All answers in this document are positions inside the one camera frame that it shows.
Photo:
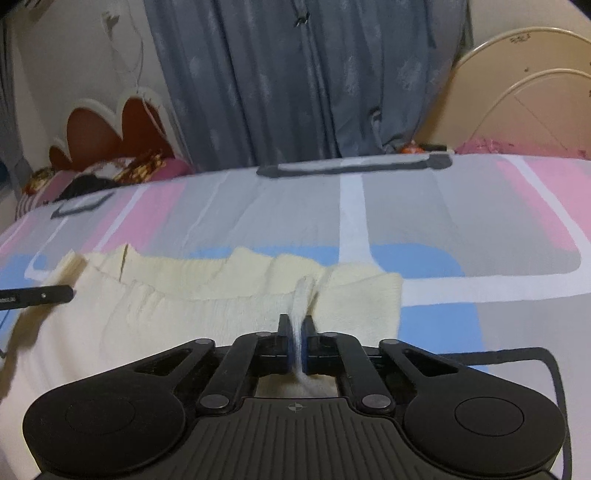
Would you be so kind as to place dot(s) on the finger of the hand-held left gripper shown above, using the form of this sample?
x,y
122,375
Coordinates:
x,y
46,294

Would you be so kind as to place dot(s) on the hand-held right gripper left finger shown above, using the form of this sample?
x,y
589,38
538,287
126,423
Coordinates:
x,y
286,344

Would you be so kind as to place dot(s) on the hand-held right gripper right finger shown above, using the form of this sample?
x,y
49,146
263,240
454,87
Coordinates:
x,y
305,344

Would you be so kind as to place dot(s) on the cream knit sweater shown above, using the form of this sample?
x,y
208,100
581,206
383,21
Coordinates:
x,y
161,323

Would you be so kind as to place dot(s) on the striped floral pillow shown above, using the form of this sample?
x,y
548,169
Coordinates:
x,y
115,173

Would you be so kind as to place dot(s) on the red white scalloped headboard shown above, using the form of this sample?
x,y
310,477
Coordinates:
x,y
87,134

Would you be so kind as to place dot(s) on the bed with patterned sheet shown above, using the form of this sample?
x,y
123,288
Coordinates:
x,y
415,217

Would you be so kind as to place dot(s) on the grey side curtain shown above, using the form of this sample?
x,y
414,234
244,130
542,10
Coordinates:
x,y
9,115

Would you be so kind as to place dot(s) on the orange patterned pillow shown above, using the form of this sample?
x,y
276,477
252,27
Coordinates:
x,y
412,148

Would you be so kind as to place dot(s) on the blue grey curtain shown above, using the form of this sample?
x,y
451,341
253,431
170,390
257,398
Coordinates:
x,y
300,78

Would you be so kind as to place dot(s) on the pink pillow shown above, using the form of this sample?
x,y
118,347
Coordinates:
x,y
489,146

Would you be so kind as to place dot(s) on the cream arched headboard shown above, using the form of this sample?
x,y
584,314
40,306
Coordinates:
x,y
508,78

